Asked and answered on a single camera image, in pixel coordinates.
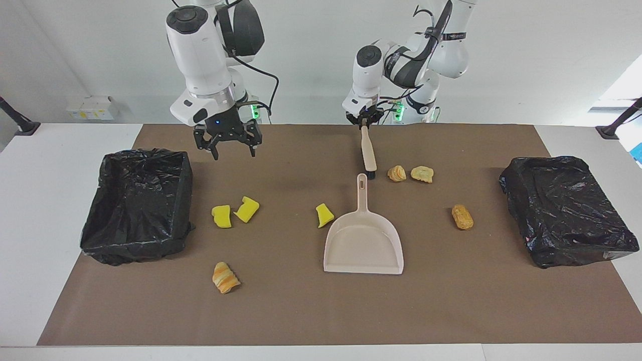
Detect notched yellow sponge piece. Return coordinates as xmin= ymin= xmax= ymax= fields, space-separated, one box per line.
xmin=233 ymin=196 xmax=260 ymax=224

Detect beige plastic dustpan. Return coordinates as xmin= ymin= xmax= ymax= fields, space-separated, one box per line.
xmin=324 ymin=173 xmax=404 ymax=275

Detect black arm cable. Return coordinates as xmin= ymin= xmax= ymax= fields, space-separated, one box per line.
xmin=171 ymin=0 xmax=279 ymax=118
xmin=376 ymin=0 xmax=452 ymax=108

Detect brown table mat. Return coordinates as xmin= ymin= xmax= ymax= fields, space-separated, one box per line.
xmin=37 ymin=124 xmax=642 ymax=346

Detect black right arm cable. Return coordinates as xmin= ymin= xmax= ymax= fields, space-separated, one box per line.
xmin=171 ymin=0 xmax=279 ymax=118

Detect black camera stand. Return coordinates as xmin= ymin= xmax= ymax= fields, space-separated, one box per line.
xmin=596 ymin=97 xmax=642 ymax=140
xmin=0 ymin=95 xmax=41 ymax=136

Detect brown bread roll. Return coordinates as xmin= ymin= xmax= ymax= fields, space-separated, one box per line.
xmin=451 ymin=204 xmax=474 ymax=230

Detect white wall socket box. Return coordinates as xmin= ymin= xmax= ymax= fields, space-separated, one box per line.
xmin=66 ymin=95 xmax=117 ymax=121

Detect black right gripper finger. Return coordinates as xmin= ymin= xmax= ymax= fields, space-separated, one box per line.
xmin=194 ymin=126 xmax=220 ymax=161
xmin=243 ymin=122 xmax=263 ymax=158

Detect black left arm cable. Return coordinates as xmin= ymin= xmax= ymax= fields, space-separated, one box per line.
xmin=376 ymin=0 xmax=452 ymax=108

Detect bin lined with black bag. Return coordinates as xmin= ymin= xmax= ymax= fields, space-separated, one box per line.
xmin=80 ymin=148 xmax=196 ymax=266
xmin=499 ymin=155 xmax=640 ymax=269

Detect beige brush with black bristles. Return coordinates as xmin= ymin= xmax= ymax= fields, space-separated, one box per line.
xmin=360 ymin=125 xmax=378 ymax=180

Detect striped orange croissant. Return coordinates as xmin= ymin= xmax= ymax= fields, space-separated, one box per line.
xmin=212 ymin=261 xmax=241 ymax=294

